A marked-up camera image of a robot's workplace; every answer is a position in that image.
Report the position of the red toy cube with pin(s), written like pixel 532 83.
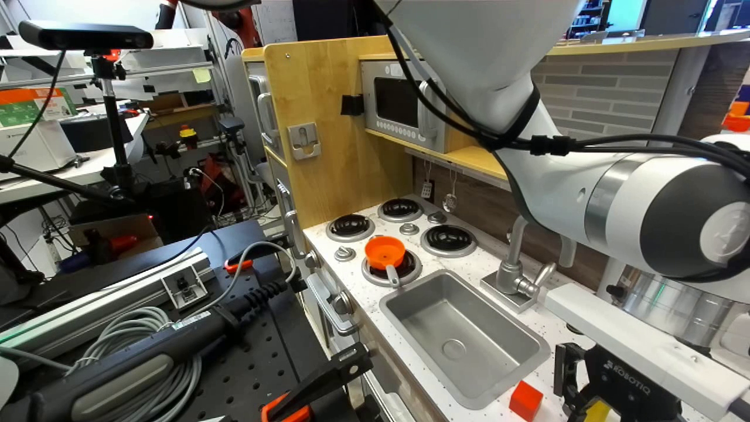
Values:
pixel 526 400

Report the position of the silver toy faucet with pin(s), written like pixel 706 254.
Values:
pixel 511 271

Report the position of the gray toy sink basin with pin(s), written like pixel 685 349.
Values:
pixel 460 335

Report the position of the orange toy pot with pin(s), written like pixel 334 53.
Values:
pixel 384 252

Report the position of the gray toy microwave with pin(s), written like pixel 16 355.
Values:
pixel 398 101

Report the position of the aluminum extrusion rail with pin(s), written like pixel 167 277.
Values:
pixel 95 301

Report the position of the black camera stand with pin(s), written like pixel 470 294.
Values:
pixel 116 125

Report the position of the white equipment box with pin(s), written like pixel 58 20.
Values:
pixel 36 143

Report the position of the clear hanging utensil hook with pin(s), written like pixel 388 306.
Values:
pixel 451 199

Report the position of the small black box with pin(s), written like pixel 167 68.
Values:
pixel 353 103

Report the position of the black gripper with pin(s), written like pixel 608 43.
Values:
pixel 635 388

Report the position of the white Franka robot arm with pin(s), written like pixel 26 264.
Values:
pixel 483 47

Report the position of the black perforated breadboard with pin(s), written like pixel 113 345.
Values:
pixel 258 366

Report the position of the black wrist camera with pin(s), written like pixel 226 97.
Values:
pixel 568 372

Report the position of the wooden play kitchen unit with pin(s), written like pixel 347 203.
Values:
pixel 328 101

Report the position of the black coil toy burner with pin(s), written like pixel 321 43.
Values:
pixel 349 226
pixel 398 207
pixel 447 240
pixel 372 274

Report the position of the black stereo camera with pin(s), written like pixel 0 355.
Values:
pixel 84 35

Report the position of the black orange bar clamp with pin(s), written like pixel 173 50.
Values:
pixel 238 266
pixel 311 388

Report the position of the silver stove knob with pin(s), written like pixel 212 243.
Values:
pixel 345 254
pixel 408 229

